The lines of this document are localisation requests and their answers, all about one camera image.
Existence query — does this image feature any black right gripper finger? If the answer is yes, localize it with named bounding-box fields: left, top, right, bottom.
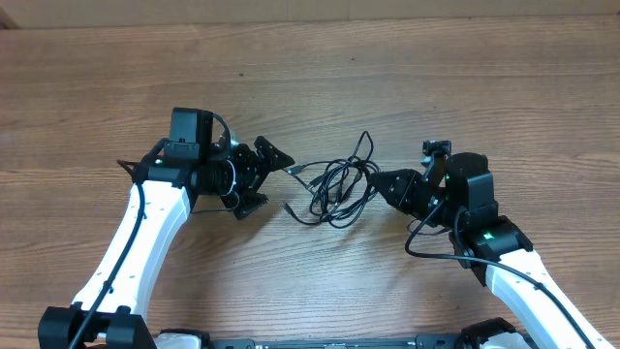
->
left=369, top=169, right=412, bottom=194
left=382, top=191, right=402, bottom=210

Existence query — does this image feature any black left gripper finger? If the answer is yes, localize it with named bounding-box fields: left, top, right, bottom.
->
left=254, top=136, right=295, bottom=171
left=234, top=191, right=268, bottom=220

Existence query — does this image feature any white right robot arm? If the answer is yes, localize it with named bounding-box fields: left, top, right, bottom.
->
left=369, top=150, right=610, bottom=348

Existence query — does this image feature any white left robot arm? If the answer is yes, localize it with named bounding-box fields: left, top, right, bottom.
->
left=38, top=108, right=295, bottom=348

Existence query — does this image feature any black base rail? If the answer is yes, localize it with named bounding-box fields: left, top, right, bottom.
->
left=154, top=317, right=534, bottom=349

